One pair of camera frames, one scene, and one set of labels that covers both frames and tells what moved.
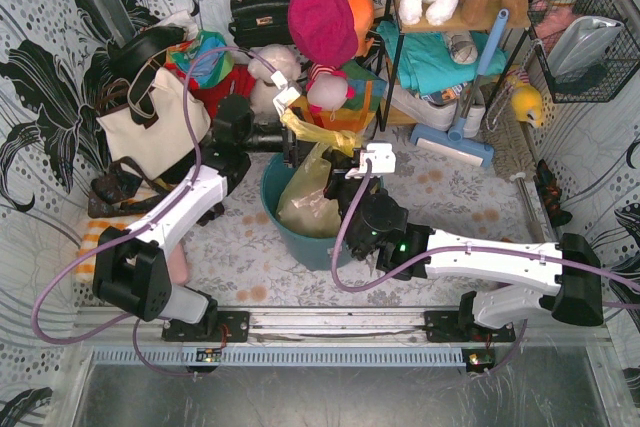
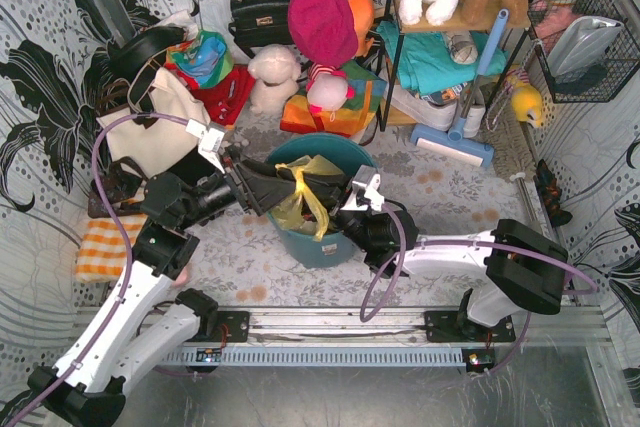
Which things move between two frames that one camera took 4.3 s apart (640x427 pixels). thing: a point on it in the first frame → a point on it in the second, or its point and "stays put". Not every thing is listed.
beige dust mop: x=511 y=152 stays put
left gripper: x=290 y=145 → x=235 y=180
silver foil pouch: x=579 y=44 stays put
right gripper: x=338 y=179 → x=343 y=208
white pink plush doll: x=327 y=89 stays put
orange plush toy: x=362 y=9 stays put
